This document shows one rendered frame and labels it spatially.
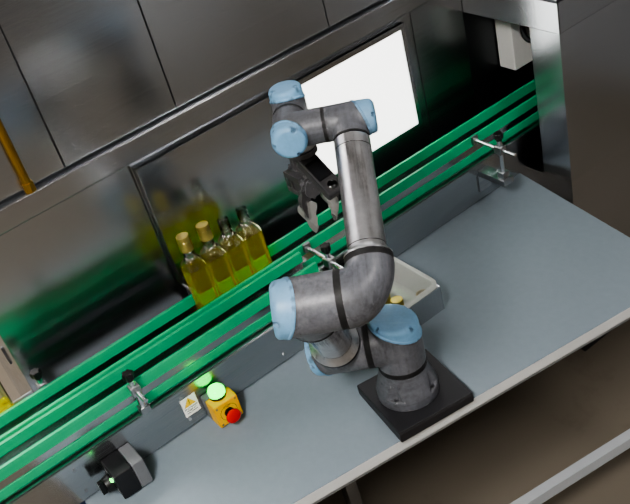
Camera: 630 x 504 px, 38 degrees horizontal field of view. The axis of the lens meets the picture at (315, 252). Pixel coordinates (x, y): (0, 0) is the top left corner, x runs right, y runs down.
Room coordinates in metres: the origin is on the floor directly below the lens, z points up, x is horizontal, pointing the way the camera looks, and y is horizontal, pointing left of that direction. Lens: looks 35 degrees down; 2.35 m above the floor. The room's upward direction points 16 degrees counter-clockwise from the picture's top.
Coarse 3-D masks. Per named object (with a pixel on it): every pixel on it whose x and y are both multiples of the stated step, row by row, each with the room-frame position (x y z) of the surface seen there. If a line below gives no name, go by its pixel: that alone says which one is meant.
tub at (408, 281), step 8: (400, 264) 1.99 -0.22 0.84; (400, 272) 1.99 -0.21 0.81; (408, 272) 1.96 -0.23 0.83; (416, 272) 1.93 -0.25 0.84; (400, 280) 1.99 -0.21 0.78; (408, 280) 1.96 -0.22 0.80; (416, 280) 1.93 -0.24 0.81; (424, 280) 1.90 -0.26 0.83; (432, 280) 1.88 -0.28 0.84; (392, 288) 1.98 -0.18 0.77; (400, 288) 1.97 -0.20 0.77; (408, 288) 1.96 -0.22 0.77; (416, 288) 1.93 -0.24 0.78; (424, 288) 1.90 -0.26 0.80; (432, 288) 1.85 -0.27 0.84; (392, 296) 1.95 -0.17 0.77; (408, 296) 1.93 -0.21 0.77; (416, 296) 1.83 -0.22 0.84; (424, 296) 1.83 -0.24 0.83; (408, 304) 1.81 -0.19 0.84
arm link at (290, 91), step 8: (288, 80) 1.81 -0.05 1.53; (272, 88) 1.80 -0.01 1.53; (280, 88) 1.79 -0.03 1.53; (288, 88) 1.78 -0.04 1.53; (296, 88) 1.77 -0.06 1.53; (272, 96) 1.77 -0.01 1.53; (280, 96) 1.76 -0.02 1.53; (288, 96) 1.76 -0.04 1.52; (296, 96) 1.76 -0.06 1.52; (304, 96) 1.78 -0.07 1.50; (272, 104) 1.78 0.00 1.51; (280, 104) 1.75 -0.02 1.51; (296, 104) 1.74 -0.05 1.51; (304, 104) 1.77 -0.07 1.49
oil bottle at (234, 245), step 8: (224, 240) 1.97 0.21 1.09; (232, 240) 1.96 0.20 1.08; (240, 240) 1.97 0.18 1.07; (224, 248) 1.96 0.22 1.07; (232, 248) 1.95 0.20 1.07; (240, 248) 1.96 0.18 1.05; (232, 256) 1.95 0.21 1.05; (240, 256) 1.96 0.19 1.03; (248, 256) 1.97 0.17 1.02; (232, 264) 1.95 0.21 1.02; (240, 264) 1.96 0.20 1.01; (248, 264) 1.97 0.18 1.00; (240, 272) 1.95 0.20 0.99; (248, 272) 1.96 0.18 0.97; (240, 280) 1.95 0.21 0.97
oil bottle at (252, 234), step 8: (256, 224) 2.00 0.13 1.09; (240, 232) 1.99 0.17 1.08; (248, 232) 1.98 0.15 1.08; (256, 232) 1.99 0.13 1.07; (248, 240) 1.98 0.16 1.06; (256, 240) 1.99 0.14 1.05; (264, 240) 2.00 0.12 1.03; (248, 248) 1.98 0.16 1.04; (256, 248) 1.98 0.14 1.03; (264, 248) 1.99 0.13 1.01; (256, 256) 1.98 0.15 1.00; (264, 256) 1.99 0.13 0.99; (256, 264) 1.98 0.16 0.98; (264, 264) 1.99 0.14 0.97; (256, 272) 1.98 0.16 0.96
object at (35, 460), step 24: (312, 264) 1.93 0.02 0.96; (240, 312) 1.82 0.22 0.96; (264, 312) 1.85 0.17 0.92; (216, 336) 1.78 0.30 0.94; (240, 336) 1.81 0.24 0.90; (168, 360) 1.72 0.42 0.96; (192, 360) 1.75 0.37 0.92; (144, 384) 1.68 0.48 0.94; (168, 384) 1.71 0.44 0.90; (96, 408) 1.63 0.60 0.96; (120, 408) 1.65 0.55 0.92; (72, 432) 1.59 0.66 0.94; (96, 432) 1.61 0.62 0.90; (24, 456) 1.54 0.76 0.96; (48, 456) 1.56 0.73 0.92; (0, 480) 1.51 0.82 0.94; (24, 480) 1.53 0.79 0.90
